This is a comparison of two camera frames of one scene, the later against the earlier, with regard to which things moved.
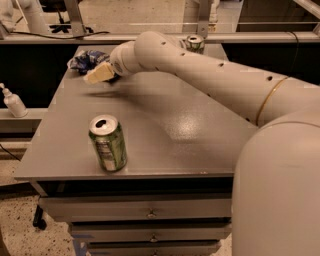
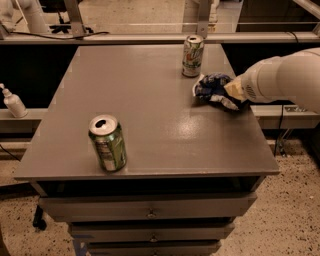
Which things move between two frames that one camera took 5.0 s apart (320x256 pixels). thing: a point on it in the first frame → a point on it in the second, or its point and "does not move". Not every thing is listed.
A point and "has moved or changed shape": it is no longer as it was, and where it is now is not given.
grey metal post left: x=75 y=18 does not move
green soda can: x=106 y=132 does not move
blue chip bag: x=85 y=60 has moved or changed shape
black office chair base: x=58 y=6 does not move
